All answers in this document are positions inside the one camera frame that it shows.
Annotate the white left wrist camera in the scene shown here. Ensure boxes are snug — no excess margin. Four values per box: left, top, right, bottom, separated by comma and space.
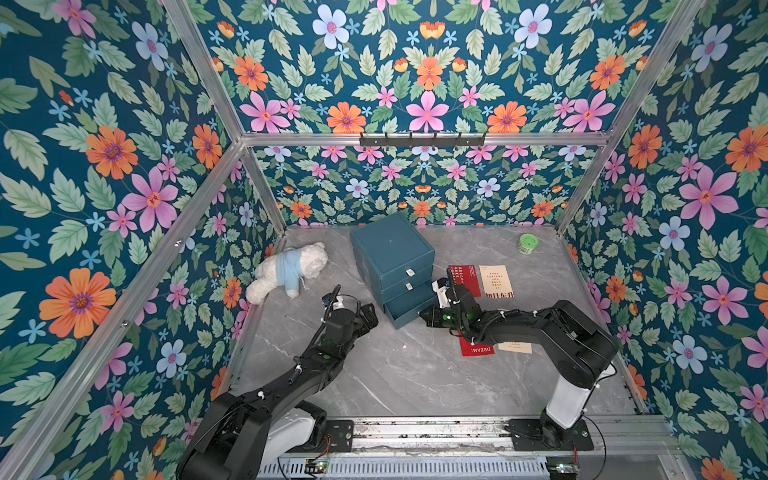
330, 294, 348, 312

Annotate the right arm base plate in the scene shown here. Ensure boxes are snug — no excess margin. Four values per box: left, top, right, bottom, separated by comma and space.
505, 419, 595, 452

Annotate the teal bottom drawer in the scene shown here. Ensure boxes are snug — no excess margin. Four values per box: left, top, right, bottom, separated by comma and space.
384, 289, 437, 329

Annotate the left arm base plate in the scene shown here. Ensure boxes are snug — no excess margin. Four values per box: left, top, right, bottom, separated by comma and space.
296, 419, 355, 455

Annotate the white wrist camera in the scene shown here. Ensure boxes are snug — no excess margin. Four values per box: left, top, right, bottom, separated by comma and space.
330, 294, 348, 312
432, 278, 451, 309

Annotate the red postcard white text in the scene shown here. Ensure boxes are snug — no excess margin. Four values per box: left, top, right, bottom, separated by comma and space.
448, 265, 482, 298

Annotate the teal top drawer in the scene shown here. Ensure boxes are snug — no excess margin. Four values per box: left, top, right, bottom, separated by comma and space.
371, 264, 434, 291

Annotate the aluminium front rail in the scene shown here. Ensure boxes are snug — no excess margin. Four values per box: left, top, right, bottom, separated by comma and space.
341, 414, 682, 456

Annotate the white teddy bear blue shirt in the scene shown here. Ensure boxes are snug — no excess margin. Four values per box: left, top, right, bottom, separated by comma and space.
245, 242, 328, 305

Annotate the cream postcard red text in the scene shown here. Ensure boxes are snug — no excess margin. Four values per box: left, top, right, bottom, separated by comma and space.
479, 265, 514, 299

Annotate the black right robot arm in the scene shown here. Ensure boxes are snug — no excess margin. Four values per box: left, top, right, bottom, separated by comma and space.
419, 274, 618, 450

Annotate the teal drawer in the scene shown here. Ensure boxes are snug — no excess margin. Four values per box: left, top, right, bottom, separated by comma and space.
384, 289, 437, 329
374, 277, 434, 304
371, 264, 434, 291

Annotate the teal drawer cabinet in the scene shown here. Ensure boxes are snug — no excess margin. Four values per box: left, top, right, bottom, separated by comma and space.
350, 213, 435, 290

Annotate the cream postcard red emblem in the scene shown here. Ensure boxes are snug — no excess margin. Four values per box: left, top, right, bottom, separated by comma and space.
496, 342, 533, 354

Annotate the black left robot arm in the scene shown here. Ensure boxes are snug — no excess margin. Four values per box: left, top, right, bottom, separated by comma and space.
176, 286, 378, 479

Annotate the green lidded small cup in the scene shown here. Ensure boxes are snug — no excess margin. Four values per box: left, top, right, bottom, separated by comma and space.
518, 233, 539, 255

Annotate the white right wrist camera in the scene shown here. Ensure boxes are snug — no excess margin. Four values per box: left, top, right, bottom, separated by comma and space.
432, 278, 451, 309

